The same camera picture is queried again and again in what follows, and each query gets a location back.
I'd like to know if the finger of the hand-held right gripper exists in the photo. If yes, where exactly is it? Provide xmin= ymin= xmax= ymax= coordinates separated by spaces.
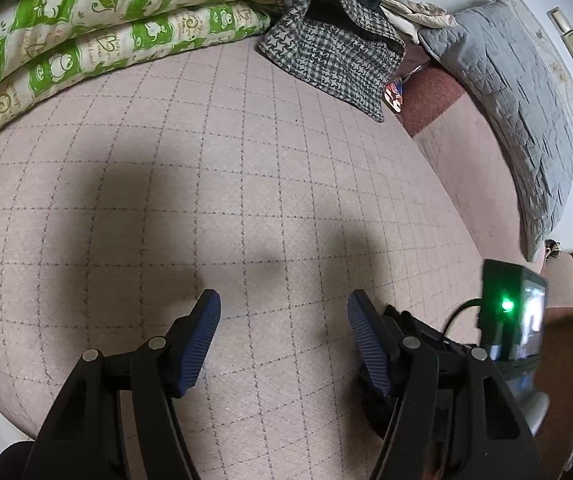
xmin=383 ymin=304 xmax=469 ymax=352

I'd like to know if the pink quilted bed mat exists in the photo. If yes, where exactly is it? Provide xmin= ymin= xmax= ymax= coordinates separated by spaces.
xmin=0 ymin=37 xmax=573 ymax=480

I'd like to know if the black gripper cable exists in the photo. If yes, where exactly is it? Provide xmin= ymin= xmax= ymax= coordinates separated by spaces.
xmin=441 ymin=298 xmax=484 ymax=337

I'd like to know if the colourful snack packet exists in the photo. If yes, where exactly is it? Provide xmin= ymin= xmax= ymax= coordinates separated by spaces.
xmin=384 ymin=80 xmax=407 ymax=112

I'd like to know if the grey quilted pillow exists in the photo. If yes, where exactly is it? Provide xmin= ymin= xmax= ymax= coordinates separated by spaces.
xmin=417 ymin=0 xmax=573 ymax=262

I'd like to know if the houndstooth cloth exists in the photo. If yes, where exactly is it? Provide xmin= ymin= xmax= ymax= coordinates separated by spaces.
xmin=246 ymin=0 xmax=408 ymax=123

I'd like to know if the beige folded cloth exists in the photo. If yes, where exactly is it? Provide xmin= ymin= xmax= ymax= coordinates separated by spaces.
xmin=377 ymin=0 xmax=458 ymax=43

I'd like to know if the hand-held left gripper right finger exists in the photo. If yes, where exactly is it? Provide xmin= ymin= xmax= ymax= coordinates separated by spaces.
xmin=347 ymin=289 xmax=547 ymax=480

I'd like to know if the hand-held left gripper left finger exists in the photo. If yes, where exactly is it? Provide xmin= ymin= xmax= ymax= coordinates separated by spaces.
xmin=21 ymin=288 xmax=222 ymax=480

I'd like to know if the brown blanket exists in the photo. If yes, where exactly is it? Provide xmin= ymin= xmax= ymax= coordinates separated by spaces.
xmin=397 ymin=42 xmax=468 ymax=137

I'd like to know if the beige wall switch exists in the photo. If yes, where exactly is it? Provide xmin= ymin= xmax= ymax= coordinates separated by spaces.
xmin=546 ymin=6 xmax=573 ymax=61

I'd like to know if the green frog printed quilt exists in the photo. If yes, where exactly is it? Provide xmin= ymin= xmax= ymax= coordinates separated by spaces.
xmin=0 ymin=0 xmax=273 ymax=157

